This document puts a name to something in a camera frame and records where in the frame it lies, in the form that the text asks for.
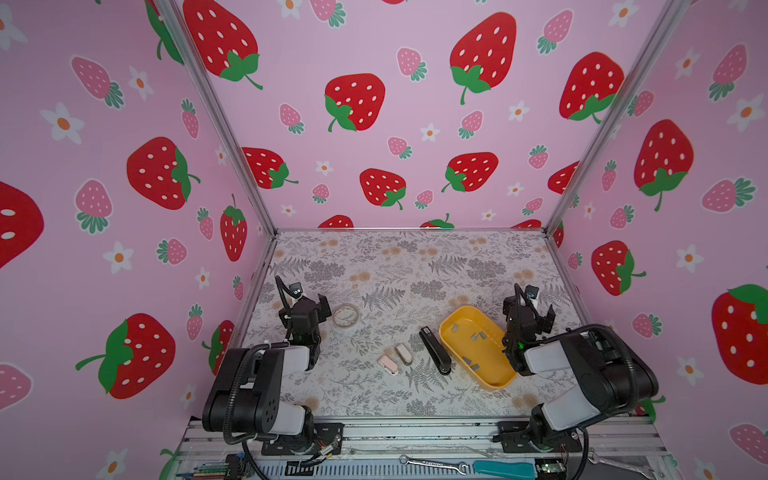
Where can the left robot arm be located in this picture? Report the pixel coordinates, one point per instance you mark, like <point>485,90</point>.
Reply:
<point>245,400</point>

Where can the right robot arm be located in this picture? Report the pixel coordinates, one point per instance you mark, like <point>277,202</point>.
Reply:
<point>611,379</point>

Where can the teal handled tool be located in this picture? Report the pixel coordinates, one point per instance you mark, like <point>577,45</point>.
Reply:
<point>515,470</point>

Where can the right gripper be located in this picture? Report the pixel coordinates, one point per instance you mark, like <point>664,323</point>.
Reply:
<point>511,307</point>

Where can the yellow plastic tray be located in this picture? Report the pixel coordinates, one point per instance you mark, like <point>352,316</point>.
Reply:
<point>483,359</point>

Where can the silver wrench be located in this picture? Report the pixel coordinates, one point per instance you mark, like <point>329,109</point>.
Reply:
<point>645,471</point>
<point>461,468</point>

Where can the black stapler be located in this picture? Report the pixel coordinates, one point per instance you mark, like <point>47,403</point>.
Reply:
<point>437,352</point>

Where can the clear tape roll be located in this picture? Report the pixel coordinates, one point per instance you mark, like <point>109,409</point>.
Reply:
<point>345,316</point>

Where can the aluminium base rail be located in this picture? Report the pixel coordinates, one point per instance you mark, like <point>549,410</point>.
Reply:
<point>370,449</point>

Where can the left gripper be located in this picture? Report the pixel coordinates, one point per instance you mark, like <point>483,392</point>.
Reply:
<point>320,310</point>

